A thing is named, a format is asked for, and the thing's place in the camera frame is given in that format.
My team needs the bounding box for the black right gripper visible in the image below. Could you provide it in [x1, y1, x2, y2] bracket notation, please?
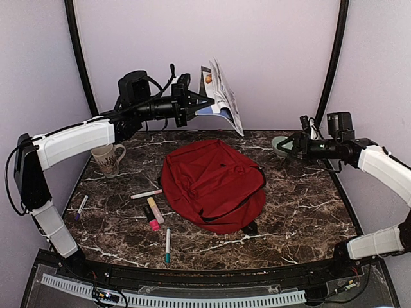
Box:
[278, 132, 341, 166]

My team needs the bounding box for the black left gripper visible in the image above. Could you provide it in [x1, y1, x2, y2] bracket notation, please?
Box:
[134, 83, 215, 126]

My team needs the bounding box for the white blue workbook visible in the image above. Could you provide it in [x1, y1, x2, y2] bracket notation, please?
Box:
[199, 58, 244, 137]

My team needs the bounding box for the red student backpack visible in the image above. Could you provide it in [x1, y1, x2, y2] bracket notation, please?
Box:
[160, 139, 266, 235]

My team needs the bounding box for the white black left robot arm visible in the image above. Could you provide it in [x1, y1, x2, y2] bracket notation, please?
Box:
[8, 70, 214, 280]

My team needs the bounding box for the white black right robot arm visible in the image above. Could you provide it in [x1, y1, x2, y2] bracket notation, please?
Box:
[272, 112, 410, 278]

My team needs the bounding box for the pale green ceramic bowl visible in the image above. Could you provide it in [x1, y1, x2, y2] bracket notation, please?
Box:
[272, 136, 297, 158]

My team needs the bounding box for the white pink-tipped marker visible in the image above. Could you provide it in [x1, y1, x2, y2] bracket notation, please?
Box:
[130, 189, 162, 200]

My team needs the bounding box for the white patterned mug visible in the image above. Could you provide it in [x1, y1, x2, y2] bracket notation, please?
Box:
[91, 144, 126, 178]

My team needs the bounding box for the pastel yellow pink highlighter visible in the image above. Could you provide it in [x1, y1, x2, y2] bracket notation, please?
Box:
[147, 197, 164, 224]

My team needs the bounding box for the black pink highlighter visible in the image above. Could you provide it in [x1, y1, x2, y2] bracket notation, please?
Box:
[143, 205, 160, 231]

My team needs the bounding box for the white teal marker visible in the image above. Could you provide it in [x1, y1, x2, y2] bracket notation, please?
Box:
[164, 228, 171, 264]

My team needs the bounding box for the white purple marker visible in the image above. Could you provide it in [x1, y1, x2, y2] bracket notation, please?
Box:
[74, 195, 89, 221]

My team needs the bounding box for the small circuit board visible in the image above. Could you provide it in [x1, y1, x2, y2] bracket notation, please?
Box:
[91, 288, 120, 304]

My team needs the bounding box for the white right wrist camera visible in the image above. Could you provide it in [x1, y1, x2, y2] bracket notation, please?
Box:
[300, 115, 322, 140]

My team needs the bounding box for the right black frame post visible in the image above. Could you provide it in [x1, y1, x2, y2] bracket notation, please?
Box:
[315, 0, 349, 127]

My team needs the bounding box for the black frame post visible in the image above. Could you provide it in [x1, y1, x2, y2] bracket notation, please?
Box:
[315, 0, 349, 127]
[64, 0, 99, 117]

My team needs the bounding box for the left black frame post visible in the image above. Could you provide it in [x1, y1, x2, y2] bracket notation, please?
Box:
[64, 0, 99, 117]

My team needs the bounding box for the black front rail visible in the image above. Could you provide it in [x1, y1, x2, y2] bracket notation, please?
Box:
[31, 248, 383, 289]

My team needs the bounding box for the white slotted cable duct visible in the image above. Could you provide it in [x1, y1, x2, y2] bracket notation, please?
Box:
[40, 274, 306, 307]

